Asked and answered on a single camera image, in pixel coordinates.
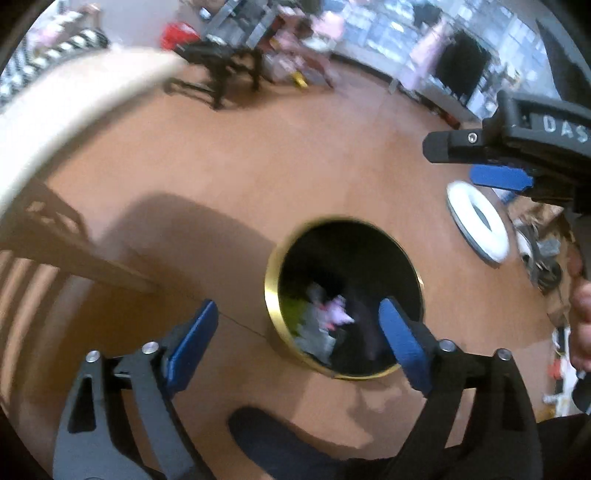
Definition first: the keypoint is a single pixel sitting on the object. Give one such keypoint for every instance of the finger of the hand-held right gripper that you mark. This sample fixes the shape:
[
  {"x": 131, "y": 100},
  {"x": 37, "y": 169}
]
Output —
[
  {"x": 501, "y": 177},
  {"x": 455, "y": 145}
]

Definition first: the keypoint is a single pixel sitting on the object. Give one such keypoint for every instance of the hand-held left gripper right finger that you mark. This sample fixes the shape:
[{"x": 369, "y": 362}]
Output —
[{"x": 404, "y": 346}]

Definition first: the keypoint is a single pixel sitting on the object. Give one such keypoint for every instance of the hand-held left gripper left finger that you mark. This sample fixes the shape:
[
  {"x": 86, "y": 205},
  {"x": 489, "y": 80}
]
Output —
[{"x": 196, "y": 344}]

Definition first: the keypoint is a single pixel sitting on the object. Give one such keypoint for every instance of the black bin with gold rim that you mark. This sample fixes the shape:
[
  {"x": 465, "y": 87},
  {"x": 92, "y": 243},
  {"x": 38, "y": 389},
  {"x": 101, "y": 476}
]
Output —
[{"x": 351, "y": 258}]

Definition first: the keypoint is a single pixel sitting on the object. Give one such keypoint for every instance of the person's right hand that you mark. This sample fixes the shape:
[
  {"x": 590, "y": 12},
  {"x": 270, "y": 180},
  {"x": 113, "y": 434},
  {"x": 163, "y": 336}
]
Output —
[{"x": 582, "y": 323}]

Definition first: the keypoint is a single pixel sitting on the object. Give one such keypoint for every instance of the pink wrapper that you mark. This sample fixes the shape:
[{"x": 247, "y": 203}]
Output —
[{"x": 339, "y": 311}]

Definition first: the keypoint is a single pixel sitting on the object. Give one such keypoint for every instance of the black hanging cloth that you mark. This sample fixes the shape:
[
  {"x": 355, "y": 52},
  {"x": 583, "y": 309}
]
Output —
[{"x": 461, "y": 64}]

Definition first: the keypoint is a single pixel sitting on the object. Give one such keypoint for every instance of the grey plastic wrapper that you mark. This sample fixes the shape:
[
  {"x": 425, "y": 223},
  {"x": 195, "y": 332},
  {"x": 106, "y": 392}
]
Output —
[{"x": 318, "y": 344}]

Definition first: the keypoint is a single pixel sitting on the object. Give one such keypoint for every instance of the floor clutter pile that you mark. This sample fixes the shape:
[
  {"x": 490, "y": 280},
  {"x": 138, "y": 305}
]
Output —
[{"x": 540, "y": 258}]

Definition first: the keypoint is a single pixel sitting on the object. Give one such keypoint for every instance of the pink hanging garment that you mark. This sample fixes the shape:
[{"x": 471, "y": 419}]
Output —
[{"x": 429, "y": 50}]

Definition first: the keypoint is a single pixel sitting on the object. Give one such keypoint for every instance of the pale shelving unit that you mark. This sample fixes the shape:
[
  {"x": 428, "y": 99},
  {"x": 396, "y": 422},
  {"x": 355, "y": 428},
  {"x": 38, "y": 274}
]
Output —
[{"x": 392, "y": 23}]

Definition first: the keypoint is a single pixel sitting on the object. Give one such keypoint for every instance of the yellow toy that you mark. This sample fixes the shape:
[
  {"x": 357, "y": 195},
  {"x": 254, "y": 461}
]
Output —
[{"x": 299, "y": 79}]

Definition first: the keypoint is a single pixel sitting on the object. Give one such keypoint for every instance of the red bag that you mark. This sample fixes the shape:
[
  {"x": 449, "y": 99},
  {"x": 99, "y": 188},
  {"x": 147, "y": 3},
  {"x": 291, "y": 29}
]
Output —
[{"x": 180, "y": 34}]

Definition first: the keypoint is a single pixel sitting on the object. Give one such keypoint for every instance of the black white striped sofa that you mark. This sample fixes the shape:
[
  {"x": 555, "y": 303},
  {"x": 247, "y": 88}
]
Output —
[{"x": 78, "y": 41}]

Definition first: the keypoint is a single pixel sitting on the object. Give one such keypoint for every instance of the pink cloth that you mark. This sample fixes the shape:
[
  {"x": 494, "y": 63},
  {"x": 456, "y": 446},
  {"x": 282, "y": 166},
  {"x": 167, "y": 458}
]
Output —
[{"x": 60, "y": 27}]

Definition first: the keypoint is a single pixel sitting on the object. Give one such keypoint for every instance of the black chair with metal frame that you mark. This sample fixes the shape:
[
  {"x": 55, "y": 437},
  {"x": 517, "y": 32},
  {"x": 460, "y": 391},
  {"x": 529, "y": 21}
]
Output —
[{"x": 207, "y": 53}]

